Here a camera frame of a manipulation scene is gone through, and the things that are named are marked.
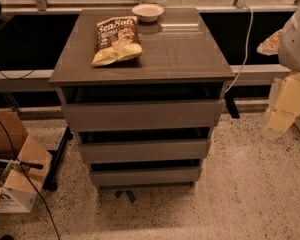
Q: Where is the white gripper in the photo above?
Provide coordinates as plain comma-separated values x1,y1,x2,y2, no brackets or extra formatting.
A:
261,73,300,139

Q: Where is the grey bottom drawer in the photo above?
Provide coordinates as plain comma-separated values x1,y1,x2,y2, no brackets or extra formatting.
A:
90,167,202,186

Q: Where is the grey drawer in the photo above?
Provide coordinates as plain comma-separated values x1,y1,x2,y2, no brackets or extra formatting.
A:
90,167,202,186
62,100,224,132
78,139,211,163

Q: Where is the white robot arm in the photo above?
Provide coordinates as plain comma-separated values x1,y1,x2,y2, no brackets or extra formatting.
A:
257,6,300,138

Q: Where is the grey top drawer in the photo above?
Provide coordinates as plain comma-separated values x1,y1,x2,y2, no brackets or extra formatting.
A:
62,100,224,132

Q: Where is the grey middle drawer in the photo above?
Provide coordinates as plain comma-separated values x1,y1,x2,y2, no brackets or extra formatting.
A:
78,139,211,163

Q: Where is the open cardboard box left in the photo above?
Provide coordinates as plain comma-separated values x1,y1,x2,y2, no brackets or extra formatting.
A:
0,112,52,213

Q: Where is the white bowl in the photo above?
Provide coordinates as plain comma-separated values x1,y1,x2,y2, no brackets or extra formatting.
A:
132,4,164,23

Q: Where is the sea salt chips bag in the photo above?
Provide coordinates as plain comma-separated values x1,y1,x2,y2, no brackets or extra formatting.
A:
92,16,143,66

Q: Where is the black metal stand leg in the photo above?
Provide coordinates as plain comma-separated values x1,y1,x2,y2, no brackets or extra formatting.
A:
43,127,73,191

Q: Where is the metal railing beam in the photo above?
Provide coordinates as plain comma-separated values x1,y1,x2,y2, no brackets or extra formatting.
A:
0,64,290,93

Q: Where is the white cable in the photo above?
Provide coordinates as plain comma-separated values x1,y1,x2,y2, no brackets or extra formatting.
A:
224,4,254,95

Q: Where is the black cable on floor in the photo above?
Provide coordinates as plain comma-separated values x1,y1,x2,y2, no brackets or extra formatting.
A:
0,111,62,240

